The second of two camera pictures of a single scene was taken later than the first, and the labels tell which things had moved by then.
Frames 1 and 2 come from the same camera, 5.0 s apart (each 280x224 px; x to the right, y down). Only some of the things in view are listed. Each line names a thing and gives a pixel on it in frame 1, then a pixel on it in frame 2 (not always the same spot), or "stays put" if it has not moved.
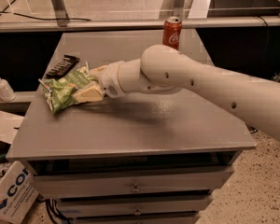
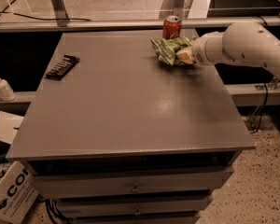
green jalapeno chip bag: x=59 y=91 to x=167 y=49
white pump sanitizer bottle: x=3 y=88 stays put
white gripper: x=109 y=79 to x=201 y=54
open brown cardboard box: x=4 y=126 stays put
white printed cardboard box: x=14 y=196 stays put
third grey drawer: x=137 y=220 stays put
